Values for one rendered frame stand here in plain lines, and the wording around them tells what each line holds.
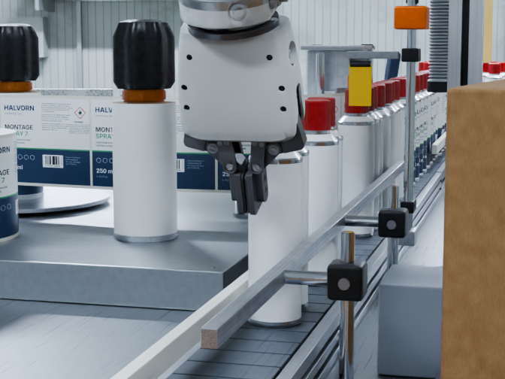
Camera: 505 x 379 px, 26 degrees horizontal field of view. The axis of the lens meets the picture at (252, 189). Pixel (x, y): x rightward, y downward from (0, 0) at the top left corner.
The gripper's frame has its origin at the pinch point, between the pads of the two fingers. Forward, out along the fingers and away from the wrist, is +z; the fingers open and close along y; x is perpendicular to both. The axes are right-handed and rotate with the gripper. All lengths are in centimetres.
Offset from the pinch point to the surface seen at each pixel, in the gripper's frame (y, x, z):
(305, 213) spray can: -2.2, -11.8, 9.0
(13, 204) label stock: 45, -39, 24
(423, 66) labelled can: 14, -281, 98
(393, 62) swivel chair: 60, -551, 201
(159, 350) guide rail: 3.1, 18.1, 4.7
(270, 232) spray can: -0.5, -3.9, 6.7
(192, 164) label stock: 27, -63, 29
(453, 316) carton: -19.5, 24.4, -4.3
